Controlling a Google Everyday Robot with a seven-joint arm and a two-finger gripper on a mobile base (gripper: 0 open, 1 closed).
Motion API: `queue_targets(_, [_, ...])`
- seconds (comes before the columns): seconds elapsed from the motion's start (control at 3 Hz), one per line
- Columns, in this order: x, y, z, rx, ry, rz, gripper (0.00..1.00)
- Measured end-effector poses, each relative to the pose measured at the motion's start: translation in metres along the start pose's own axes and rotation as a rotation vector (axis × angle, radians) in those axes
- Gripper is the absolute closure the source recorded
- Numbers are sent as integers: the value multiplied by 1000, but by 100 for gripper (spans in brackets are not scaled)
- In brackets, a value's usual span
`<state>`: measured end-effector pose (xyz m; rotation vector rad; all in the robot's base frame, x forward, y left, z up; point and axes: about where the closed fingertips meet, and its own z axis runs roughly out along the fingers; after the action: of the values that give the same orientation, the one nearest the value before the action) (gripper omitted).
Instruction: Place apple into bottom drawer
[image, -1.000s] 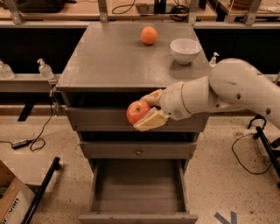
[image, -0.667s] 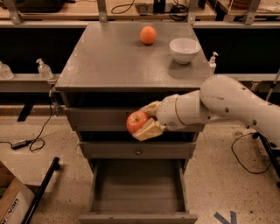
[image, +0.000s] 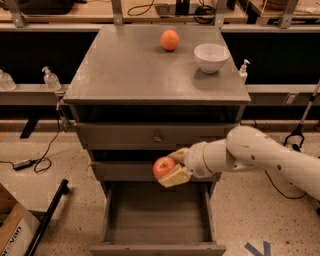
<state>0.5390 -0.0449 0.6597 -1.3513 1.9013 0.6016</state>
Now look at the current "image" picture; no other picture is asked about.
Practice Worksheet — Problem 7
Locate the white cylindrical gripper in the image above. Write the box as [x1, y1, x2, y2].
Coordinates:
[158, 139, 226, 188]

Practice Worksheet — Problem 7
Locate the red apple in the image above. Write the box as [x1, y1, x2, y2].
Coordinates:
[152, 157, 176, 179]

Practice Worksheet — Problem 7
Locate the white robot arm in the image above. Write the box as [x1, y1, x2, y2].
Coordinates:
[156, 126, 320, 200]

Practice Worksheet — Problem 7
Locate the grey open bottom drawer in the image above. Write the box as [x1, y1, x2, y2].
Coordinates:
[90, 182, 226, 256]

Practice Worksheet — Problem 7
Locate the grey middle drawer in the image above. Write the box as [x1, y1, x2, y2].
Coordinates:
[91, 161, 156, 182]

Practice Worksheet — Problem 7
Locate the grey wooden drawer cabinet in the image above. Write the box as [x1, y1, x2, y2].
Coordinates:
[62, 23, 252, 198]

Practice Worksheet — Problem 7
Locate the grey top drawer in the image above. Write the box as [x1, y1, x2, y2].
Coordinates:
[75, 122, 236, 150]

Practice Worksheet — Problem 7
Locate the white ceramic bowl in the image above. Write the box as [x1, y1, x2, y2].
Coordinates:
[194, 43, 231, 74]

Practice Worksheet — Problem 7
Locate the black bar on floor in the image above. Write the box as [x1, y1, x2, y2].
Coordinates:
[24, 179, 69, 256]

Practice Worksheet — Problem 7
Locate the grabber tool with white pole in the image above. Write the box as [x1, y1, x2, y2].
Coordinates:
[283, 80, 320, 150]

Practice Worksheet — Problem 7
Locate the orange fruit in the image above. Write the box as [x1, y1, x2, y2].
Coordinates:
[160, 30, 179, 51]

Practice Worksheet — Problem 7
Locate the clear pump bottle left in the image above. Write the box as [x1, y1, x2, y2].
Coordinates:
[42, 66, 62, 91]

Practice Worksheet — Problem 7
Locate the cardboard box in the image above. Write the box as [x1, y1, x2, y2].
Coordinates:
[0, 184, 40, 256]

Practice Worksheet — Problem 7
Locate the black cable on floor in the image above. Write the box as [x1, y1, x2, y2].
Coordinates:
[263, 169, 308, 201]

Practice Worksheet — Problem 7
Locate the black power adapter with cable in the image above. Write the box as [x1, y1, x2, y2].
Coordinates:
[0, 100, 70, 174]

